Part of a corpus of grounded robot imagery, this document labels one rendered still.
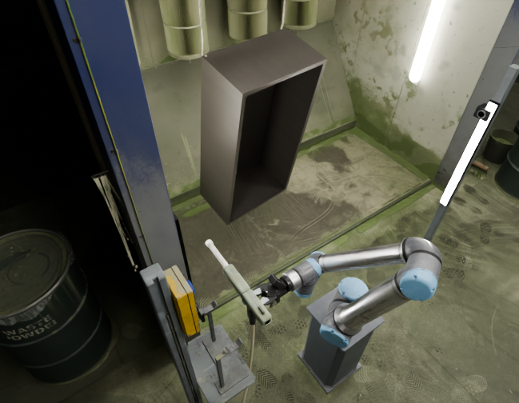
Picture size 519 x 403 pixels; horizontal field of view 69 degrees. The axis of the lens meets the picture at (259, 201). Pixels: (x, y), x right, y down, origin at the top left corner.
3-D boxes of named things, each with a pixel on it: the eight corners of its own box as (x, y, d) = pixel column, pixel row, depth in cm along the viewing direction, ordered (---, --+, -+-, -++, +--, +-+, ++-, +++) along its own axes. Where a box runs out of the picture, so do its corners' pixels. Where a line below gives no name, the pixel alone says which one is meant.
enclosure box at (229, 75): (200, 193, 290) (201, 55, 194) (258, 161, 317) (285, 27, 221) (226, 225, 277) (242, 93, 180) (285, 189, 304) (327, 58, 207)
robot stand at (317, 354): (361, 366, 250) (385, 321, 204) (327, 394, 237) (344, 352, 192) (330, 330, 267) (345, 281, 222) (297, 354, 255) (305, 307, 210)
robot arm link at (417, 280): (349, 324, 194) (453, 265, 135) (337, 353, 183) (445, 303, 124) (325, 307, 195) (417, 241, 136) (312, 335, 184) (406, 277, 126)
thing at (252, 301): (273, 341, 159) (273, 313, 143) (263, 347, 158) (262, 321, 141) (217, 264, 189) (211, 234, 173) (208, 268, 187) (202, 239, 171)
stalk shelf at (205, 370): (180, 350, 178) (179, 349, 177) (221, 325, 187) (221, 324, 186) (212, 409, 160) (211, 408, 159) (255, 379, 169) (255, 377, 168)
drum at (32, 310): (18, 397, 235) (-68, 333, 172) (32, 315, 274) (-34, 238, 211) (115, 373, 246) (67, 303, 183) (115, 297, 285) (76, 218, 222)
